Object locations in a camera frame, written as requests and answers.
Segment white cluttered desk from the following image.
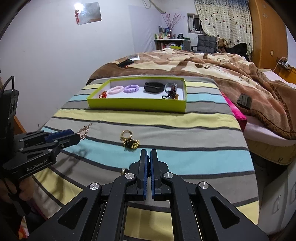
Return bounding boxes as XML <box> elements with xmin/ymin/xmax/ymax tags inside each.
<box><xmin>154</xmin><ymin>39</ymin><xmax>191</xmax><ymax>51</ymax></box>

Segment red bead black cord bracelet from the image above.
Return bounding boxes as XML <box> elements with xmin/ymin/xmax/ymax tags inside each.
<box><xmin>161</xmin><ymin>84</ymin><xmax>180</xmax><ymax>100</ymax></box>

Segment brown patterned blanket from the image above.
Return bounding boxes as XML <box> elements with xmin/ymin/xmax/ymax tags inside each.
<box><xmin>87</xmin><ymin>48</ymin><xmax>295</xmax><ymax>140</ymax></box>

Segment black office chair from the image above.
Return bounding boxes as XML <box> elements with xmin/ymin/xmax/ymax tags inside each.
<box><xmin>191</xmin><ymin>35</ymin><xmax>217</xmax><ymax>54</ymax></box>

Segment red beaded knot charm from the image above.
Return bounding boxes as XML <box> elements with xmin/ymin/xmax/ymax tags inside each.
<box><xmin>98</xmin><ymin>90</ymin><xmax>107</xmax><ymax>99</ymax></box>

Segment grey wire bangle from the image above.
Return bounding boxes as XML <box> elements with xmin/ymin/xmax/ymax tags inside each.
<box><xmin>164</xmin><ymin>83</ymin><xmax>178</xmax><ymax>92</ymax></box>

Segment red hanging knot ornament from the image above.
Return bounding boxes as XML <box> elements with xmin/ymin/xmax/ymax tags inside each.
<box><xmin>74</xmin><ymin>9</ymin><xmax>79</xmax><ymax>25</ymax></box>

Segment pink cloth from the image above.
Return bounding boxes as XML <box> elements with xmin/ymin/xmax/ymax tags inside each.
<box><xmin>221</xmin><ymin>92</ymin><xmax>247</xmax><ymax>132</ymax></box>

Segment rose gold chain bracelet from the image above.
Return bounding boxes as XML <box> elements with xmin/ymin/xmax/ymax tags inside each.
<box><xmin>76</xmin><ymin>122</ymin><xmax>93</xmax><ymax>140</ymax></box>

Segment silver wall poster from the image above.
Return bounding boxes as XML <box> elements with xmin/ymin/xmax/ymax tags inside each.
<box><xmin>74</xmin><ymin>2</ymin><xmax>102</xmax><ymax>25</ymax></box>

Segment grey bedside cabinet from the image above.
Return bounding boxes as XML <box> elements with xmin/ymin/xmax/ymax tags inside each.
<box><xmin>258</xmin><ymin>162</ymin><xmax>295</xmax><ymax>235</ymax></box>

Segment pink spiral hair tie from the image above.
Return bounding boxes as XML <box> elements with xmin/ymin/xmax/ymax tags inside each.
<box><xmin>108</xmin><ymin>85</ymin><xmax>125</xmax><ymax>95</ymax></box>

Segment black smartphone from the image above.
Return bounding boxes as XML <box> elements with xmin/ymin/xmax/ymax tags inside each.
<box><xmin>117</xmin><ymin>59</ymin><xmax>134</xmax><ymax>68</ymax></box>

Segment left hand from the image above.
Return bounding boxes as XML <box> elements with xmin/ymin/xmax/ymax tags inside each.
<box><xmin>1</xmin><ymin>176</ymin><xmax>34</xmax><ymax>203</ymax></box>

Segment brown teddy bear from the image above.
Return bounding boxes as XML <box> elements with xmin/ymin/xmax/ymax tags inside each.
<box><xmin>217</xmin><ymin>38</ymin><xmax>228</xmax><ymax>53</ymax></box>

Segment striped table cloth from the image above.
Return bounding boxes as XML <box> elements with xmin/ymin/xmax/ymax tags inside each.
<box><xmin>32</xmin><ymin>75</ymin><xmax>260</xmax><ymax>241</ymax></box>

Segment purple spiral hair tie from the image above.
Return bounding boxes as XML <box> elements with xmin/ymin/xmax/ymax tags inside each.
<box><xmin>123</xmin><ymin>84</ymin><xmax>140</xmax><ymax>93</ymax></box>

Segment green shallow tray box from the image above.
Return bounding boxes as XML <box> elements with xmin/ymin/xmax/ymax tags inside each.
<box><xmin>87</xmin><ymin>76</ymin><xmax>187</xmax><ymax>113</ymax></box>

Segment patterned window curtain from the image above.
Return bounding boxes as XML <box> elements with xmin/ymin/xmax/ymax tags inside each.
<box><xmin>194</xmin><ymin>0</ymin><xmax>253</xmax><ymax>57</ymax></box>

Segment orange wooden wardrobe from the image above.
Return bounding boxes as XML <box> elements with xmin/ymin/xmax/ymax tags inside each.
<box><xmin>248</xmin><ymin>0</ymin><xmax>287</xmax><ymax>70</ymax></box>

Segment purple blossom branches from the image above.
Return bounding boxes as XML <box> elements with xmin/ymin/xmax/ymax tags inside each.
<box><xmin>162</xmin><ymin>13</ymin><xmax>184</xmax><ymax>35</ymax></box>

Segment white small box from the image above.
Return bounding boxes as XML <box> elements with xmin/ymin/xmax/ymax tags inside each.
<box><xmin>127</xmin><ymin>54</ymin><xmax>140</xmax><ymax>61</ymax></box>

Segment gold ring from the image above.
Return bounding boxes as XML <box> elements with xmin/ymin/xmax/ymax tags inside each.
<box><xmin>120</xmin><ymin>129</ymin><xmax>134</xmax><ymax>141</ymax></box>

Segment black remote control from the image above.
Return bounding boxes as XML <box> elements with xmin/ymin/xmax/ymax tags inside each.
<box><xmin>236</xmin><ymin>93</ymin><xmax>252</xmax><ymax>109</ymax></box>

